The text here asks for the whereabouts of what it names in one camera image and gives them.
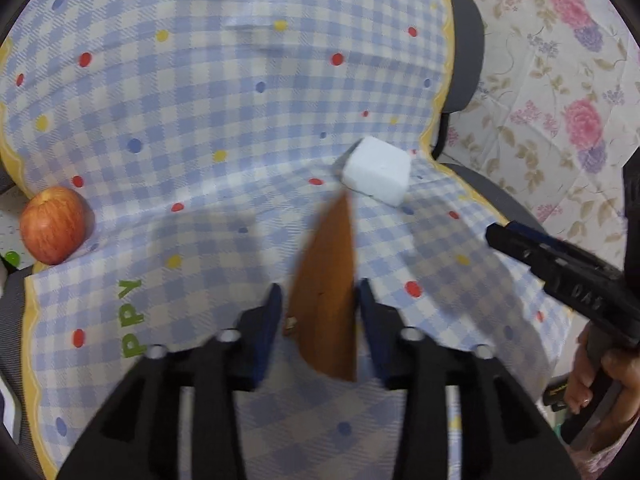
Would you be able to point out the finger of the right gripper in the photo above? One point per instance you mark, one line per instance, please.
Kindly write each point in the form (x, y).
(522, 243)

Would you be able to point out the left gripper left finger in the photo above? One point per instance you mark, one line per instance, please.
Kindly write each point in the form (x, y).
(135, 433)

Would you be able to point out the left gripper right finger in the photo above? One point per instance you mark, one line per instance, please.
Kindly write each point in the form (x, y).
(503, 434)

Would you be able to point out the person right hand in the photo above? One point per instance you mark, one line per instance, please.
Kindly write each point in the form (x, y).
(602, 393)

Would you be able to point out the white foam block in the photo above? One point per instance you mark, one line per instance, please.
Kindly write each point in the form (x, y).
(378, 169)

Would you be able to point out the grey office chair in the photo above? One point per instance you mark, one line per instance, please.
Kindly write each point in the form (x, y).
(298, 423)

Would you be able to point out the red apple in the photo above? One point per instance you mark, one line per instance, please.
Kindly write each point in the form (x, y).
(54, 225)

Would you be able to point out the blue checkered chair cloth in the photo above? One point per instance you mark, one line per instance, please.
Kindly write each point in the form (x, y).
(204, 136)

